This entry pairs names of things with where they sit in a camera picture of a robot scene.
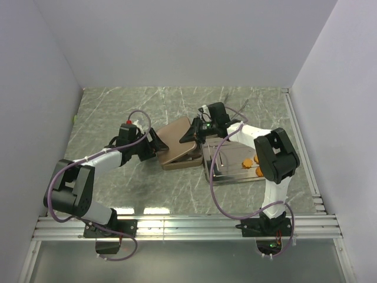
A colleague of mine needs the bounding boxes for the metal tongs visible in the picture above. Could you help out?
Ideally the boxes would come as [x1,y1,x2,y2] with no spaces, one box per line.
[222,93,251,121]

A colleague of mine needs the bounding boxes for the aluminium side rail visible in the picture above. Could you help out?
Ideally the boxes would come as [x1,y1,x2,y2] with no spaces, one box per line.
[281,87,328,216]

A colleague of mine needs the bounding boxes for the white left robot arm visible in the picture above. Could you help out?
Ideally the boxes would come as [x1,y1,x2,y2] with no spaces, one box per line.
[43,121,169,237]

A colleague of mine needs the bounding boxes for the orange flower cookie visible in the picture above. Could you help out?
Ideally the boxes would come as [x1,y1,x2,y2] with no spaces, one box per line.
[242,158,253,169]

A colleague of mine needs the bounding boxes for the chocolate chip cookie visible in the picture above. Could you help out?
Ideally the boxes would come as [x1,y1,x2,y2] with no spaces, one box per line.
[256,167,264,177]

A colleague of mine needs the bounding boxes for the aluminium front rail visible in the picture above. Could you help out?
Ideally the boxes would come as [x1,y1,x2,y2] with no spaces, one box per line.
[32,215,343,241]

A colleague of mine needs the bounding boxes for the rose gold cookie tin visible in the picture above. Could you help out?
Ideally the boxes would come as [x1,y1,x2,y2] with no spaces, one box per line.
[161,146,203,170]

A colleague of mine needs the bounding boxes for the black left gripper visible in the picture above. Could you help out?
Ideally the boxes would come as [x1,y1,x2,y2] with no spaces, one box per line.
[130,128,168,161]

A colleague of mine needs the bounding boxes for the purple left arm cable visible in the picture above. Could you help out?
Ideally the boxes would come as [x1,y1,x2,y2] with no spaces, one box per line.
[47,110,154,262]

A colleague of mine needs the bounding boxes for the rose gold tin lid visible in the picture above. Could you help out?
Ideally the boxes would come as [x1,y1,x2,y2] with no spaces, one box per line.
[156,117,197,165]

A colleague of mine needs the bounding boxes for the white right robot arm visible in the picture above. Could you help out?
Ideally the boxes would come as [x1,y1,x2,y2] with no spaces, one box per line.
[180,102,300,237]

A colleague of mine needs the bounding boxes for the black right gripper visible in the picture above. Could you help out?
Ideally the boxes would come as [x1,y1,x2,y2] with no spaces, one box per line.
[180,117,219,146]

